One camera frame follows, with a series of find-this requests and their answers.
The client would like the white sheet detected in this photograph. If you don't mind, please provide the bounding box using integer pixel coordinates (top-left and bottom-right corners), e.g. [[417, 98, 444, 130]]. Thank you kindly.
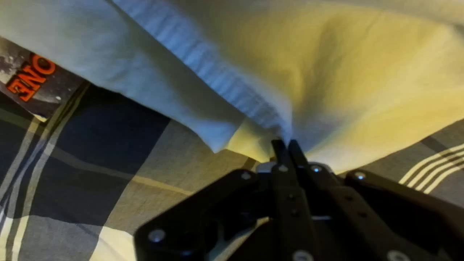
[[0, 0, 464, 176]]

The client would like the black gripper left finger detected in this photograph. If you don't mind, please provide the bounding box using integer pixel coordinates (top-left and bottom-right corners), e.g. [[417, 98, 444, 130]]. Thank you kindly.
[[135, 137, 324, 261]]

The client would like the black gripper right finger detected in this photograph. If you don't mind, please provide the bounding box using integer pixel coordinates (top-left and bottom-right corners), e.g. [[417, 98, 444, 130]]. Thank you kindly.
[[286, 139, 464, 261]]

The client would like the yellow grey plaid comforter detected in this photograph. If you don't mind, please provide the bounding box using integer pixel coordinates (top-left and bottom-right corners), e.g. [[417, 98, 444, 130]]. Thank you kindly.
[[0, 81, 464, 261]]

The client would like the magazine with orange print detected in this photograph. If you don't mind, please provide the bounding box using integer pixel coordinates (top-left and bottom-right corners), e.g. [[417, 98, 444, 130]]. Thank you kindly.
[[0, 34, 90, 123]]

